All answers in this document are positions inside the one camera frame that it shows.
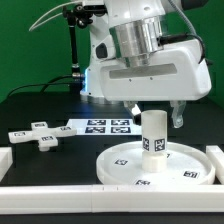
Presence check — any white fence block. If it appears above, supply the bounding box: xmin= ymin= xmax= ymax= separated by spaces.
xmin=206 ymin=145 xmax=224 ymax=185
xmin=0 ymin=147 xmax=13 ymax=182

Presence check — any black cable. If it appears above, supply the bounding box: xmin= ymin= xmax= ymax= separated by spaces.
xmin=6 ymin=73 xmax=85 ymax=98

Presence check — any white front fence bar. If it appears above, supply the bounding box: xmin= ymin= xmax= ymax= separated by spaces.
xmin=0 ymin=185 xmax=224 ymax=214

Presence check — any white round table top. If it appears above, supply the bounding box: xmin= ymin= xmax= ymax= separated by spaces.
xmin=96 ymin=141 xmax=215 ymax=185

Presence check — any white right fence block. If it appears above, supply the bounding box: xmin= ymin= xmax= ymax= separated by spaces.
xmin=206 ymin=145 xmax=224 ymax=185

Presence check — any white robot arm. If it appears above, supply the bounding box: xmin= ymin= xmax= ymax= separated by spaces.
xmin=81 ymin=0 xmax=211 ymax=128

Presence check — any white marker tag sheet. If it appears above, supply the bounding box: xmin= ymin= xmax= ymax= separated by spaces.
xmin=67 ymin=119 xmax=141 ymax=136

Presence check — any white cable pair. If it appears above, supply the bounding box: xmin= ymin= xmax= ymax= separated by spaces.
xmin=28 ymin=0 xmax=84 ymax=32

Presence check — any white left fence block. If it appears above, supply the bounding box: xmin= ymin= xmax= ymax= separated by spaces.
xmin=0 ymin=147 xmax=13 ymax=182

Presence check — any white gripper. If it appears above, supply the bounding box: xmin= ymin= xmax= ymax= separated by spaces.
xmin=99 ymin=39 xmax=211 ymax=128

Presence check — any white cross-shaped table base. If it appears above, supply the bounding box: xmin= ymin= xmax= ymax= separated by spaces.
xmin=8 ymin=122 xmax=77 ymax=152

